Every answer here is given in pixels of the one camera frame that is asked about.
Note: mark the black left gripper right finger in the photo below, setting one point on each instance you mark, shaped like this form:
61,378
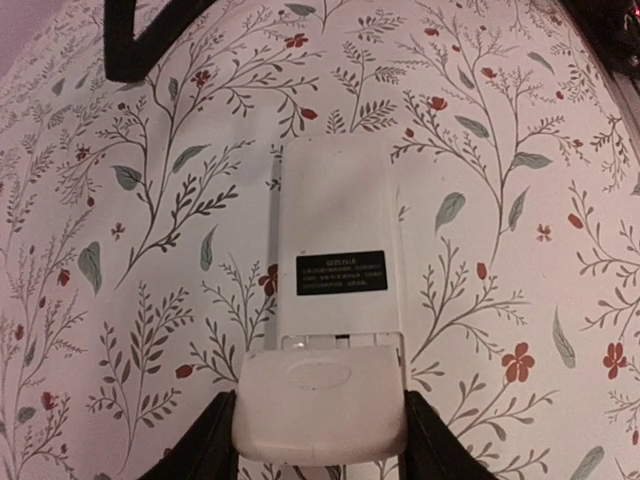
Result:
432,450

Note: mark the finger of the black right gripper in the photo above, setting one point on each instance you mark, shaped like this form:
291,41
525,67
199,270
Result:
129,58

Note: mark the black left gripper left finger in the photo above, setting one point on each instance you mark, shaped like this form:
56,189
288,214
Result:
205,451

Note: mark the white battery cover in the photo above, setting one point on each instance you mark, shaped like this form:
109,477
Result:
322,407

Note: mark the white red remote control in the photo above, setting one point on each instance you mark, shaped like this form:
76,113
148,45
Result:
340,261

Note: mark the floral patterned table mat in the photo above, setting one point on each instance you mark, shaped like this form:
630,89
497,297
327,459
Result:
139,226

